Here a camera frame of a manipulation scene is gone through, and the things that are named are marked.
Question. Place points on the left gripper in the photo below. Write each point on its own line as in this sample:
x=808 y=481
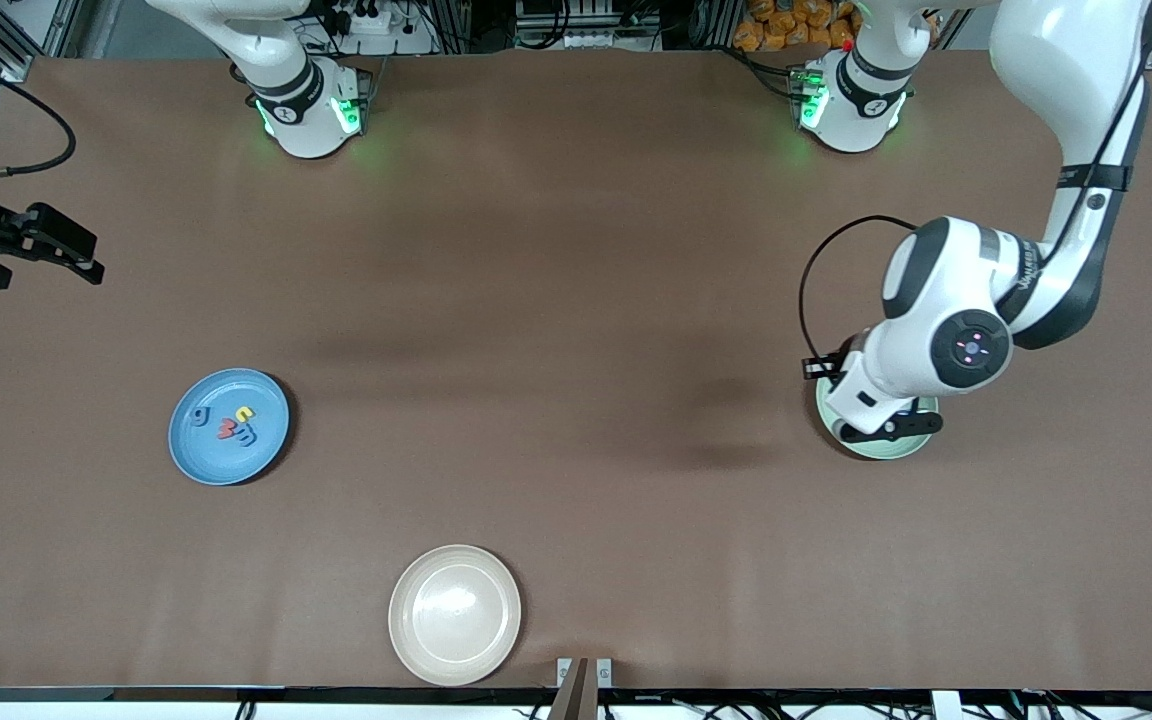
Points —
x=848 y=361

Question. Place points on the blue foam letter g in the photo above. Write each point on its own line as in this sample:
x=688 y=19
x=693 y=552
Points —
x=199 y=416

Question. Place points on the red foam letter w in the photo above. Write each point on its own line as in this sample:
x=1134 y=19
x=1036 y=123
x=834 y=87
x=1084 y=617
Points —
x=225 y=430

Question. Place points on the blue foam lowercase m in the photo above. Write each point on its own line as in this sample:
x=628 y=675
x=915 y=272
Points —
x=248 y=437

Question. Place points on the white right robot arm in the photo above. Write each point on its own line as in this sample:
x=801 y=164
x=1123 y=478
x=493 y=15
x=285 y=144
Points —
x=296 y=100

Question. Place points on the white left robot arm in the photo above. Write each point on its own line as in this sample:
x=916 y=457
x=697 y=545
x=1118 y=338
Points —
x=1076 y=80

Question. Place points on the green plate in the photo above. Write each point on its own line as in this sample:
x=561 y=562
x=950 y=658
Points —
x=886 y=450

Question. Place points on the blue plate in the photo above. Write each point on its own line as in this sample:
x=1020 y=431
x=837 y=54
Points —
x=236 y=465

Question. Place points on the orange bagged items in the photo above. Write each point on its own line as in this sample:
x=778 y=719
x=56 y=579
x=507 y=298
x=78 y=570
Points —
x=786 y=25

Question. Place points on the white power strip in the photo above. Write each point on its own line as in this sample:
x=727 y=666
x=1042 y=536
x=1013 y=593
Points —
x=376 y=20

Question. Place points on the black electronics box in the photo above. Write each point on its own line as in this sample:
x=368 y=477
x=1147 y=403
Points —
x=586 y=20

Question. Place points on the beige plate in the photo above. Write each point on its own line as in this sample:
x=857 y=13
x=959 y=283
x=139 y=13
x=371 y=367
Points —
x=454 y=615

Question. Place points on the camera stand bracket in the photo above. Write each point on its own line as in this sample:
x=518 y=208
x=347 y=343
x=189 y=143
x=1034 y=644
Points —
x=584 y=680

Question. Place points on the aluminium table edge rail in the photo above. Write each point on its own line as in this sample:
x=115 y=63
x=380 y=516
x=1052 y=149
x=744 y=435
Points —
x=236 y=695

